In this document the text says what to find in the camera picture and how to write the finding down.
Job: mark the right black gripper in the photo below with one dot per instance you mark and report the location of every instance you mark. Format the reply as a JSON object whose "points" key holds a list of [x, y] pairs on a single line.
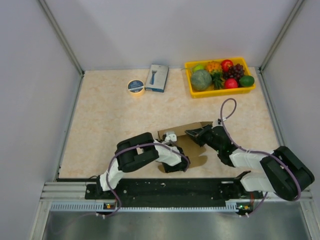
{"points": [[201, 131]]}

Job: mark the brown cardboard paper box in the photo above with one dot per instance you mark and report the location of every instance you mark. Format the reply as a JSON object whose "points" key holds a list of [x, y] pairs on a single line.
{"points": [[199, 156]]}

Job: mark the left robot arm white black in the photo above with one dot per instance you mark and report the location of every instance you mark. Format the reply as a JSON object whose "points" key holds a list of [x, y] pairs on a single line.
{"points": [[136, 152]]}

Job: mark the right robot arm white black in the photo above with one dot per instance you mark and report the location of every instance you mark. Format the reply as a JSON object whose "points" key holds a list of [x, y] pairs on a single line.
{"points": [[278, 168]]}

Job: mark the green round melon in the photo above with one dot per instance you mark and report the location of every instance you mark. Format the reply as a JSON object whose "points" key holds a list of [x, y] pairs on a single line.
{"points": [[201, 80]]}

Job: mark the small pineapple green leaves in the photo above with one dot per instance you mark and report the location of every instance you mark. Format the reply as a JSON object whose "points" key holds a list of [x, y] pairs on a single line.
{"points": [[217, 80]]}

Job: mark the red apple front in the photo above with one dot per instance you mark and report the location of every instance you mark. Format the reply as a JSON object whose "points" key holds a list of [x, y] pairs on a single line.
{"points": [[230, 83]]}

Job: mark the red apple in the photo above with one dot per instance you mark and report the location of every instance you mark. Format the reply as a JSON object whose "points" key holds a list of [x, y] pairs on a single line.
{"points": [[226, 64], [230, 83]]}

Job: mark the small green apple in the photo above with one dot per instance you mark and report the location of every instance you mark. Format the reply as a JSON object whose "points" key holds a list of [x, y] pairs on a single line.
{"points": [[197, 68]]}

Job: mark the yellow plastic bin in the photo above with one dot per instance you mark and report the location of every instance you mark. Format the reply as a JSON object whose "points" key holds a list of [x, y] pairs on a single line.
{"points": [[210, 91]]}

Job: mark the razor in blue package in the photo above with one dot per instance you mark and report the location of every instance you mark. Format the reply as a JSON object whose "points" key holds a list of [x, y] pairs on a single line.
{"points": [[157, 78]]}

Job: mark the green avocado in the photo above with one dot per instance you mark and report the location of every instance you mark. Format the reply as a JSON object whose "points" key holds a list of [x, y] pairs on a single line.
{"points": [[247, 81]]}

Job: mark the dark purple grape bunch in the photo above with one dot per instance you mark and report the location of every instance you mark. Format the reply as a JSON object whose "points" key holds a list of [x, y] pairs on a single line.
{"points": [[234, 72]]}

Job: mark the yellow masking tape roll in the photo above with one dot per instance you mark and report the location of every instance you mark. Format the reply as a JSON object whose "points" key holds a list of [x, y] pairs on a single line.
{"points": [[136, 88]]}

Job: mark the red apple back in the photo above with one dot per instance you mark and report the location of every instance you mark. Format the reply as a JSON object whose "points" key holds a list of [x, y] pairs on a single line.
{"points": [[226, 64]]}

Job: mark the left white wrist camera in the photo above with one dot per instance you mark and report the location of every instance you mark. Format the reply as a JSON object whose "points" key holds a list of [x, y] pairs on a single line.
{"points": [[169, 137]]}

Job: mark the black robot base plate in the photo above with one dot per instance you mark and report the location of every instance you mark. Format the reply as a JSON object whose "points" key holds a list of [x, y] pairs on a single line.
{"points": [[175, 192]]}

